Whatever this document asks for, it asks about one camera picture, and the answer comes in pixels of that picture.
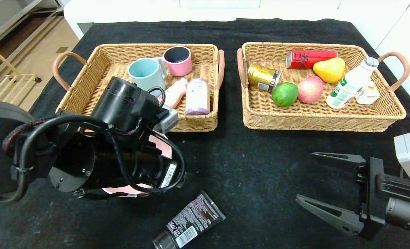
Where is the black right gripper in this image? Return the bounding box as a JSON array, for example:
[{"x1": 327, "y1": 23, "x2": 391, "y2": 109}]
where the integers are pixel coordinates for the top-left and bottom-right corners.
[{"x1": 296, "y1": 151, "x2": 410, "y2": 240}]

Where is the white milk drink bottle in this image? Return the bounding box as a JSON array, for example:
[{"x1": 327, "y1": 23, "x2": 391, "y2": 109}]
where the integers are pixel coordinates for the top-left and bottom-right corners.
[{"x1": 326, "y1": 57, "x2": 379, "y2": 110}]

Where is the red peach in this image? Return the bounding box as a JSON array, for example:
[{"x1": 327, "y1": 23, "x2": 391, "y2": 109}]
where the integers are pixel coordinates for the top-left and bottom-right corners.
[{"x1": 298, "y1": 75, "x2": 325, "y2": 104}]

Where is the green lime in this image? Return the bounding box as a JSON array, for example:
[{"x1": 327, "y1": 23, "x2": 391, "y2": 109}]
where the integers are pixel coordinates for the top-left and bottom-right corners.
[{"x1": 271, "y1": 82, "x2": 299, "y2": 107}]

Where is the black cosmetic tube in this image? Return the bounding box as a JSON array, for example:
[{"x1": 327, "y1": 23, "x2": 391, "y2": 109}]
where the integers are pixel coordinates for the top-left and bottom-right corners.
[{"x1": 152, "y1": 190, "x2": 226, "y2": 249}]

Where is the pink bowl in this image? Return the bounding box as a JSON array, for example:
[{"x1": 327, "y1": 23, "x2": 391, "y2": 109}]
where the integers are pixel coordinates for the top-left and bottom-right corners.
[{"x1": 102, "y1": 133, "x2": 173, "y2": 198}]

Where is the pink lotion bottle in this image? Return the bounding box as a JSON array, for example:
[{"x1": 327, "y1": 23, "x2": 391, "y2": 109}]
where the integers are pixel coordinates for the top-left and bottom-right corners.
[{"x1": 158, "y1": 78, "x2": 188, "y2": 109}]

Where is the small white carton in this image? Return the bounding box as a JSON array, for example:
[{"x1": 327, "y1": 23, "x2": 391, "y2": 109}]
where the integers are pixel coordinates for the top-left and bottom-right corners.
[{"x1": 355, "y1": 85, "x2": 381, "y2": 105}]

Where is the black tablecloth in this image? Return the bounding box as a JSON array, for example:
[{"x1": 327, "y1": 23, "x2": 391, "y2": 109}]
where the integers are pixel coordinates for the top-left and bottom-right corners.
[{"x1": 0, "y1": 18, "x2": 410, "y2": 249}]

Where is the yellow pear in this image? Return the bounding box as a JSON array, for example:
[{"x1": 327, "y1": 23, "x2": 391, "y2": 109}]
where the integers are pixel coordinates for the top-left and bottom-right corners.
[{"x1": 313, "y1": 57, "x2": 345, "y2": 83}]

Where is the red soda can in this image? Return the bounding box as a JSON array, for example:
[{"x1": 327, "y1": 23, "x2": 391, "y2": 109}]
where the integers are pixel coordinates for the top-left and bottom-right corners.
[{"x1": 286, "y1": 49, "x2": 338, "y2": 69}]

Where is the gold drink can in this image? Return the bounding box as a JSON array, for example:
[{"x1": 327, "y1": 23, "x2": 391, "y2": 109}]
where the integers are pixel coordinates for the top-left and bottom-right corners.
[{"x1": 247, "y1": 64, "x2": 282, "y2": 93}]

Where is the white bottle with purple base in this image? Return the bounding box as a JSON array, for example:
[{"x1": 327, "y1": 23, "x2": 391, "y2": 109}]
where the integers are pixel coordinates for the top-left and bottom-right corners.
[{"x1": 185, "y1": 79, "x2": 211, "y2": 116}]

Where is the pink mug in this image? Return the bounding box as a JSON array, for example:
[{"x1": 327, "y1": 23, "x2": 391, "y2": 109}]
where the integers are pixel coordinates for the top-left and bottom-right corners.
[{"x1": 162, "y1": 46, "x2": 193, "y2": 77}]

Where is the teal plastic cup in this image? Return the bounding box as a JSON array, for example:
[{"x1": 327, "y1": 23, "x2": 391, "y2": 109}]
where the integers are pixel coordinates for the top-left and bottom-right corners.
[{"x1": 128, "y1": 58, "x2": 167, "y2": 92}]

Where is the white table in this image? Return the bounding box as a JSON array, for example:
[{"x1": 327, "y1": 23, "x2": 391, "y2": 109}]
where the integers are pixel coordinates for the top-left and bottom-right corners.
[{"x1": 64, "y1": 0, "x2": 351, "y2": 40}]

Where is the light wooden rack on wheels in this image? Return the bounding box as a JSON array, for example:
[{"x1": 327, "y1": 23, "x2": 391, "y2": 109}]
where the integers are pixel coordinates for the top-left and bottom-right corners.
[{"x1": 0, "y1": 40, "x2": 42, "y2": 104}]

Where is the gray metal shelf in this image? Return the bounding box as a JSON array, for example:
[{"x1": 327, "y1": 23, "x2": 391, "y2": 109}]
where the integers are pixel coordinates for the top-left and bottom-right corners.
[{"x1": 0, "y1": 0, "x2": 64, "y2": 47}]

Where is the wicker basket with handles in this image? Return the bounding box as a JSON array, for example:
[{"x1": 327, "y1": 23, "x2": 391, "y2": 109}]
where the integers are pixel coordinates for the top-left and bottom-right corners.
[
  {"x1": 52, "y1": 43, "x2": 225, "y2": 133},
  {"x1": 237, "y1": 42, "x2": 410, "y2": 132}
]

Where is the thin black loop cable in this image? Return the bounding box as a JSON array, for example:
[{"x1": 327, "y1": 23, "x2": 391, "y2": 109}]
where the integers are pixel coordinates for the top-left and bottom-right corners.
[{"x1": 110, "y1": 86, "x2": 186, "y2": 193}]

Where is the thick black cable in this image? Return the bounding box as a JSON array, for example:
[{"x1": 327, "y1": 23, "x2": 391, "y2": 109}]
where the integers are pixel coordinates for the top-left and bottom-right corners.
[{"x1": 0, "y1": 114, "x2": 110, "y2": 204}]

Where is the braided dark cable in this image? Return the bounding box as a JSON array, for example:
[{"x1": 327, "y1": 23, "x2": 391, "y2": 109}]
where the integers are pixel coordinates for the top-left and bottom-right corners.
[{"x1": 2, "y1": 117, "x2": 53, "y2": 156}]

